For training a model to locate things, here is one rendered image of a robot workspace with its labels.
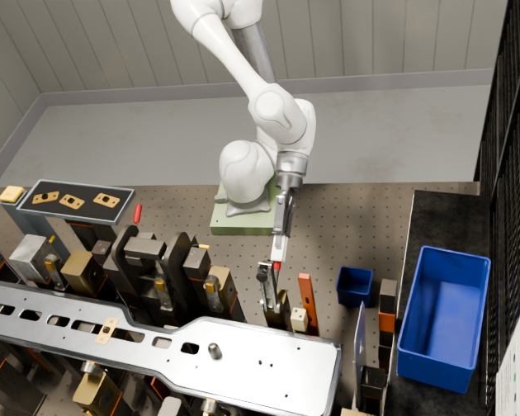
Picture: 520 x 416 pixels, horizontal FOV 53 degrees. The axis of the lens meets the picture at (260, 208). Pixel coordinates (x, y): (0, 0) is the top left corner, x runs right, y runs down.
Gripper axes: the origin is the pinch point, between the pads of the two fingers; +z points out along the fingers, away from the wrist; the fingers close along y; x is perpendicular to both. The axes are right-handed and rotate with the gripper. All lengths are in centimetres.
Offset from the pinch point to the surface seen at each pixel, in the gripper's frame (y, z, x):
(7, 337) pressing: 7, 37, -77
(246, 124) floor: -198, -93, -91
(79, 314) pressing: 1, 28, -58
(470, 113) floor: -212, -113, 56
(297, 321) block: 1.2, 18.3, 8.0
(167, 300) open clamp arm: -2.3, 19.0, -31.6
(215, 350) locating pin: 6.0, 28.9, -11.4
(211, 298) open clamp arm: -2.1, 16.4, -18.1
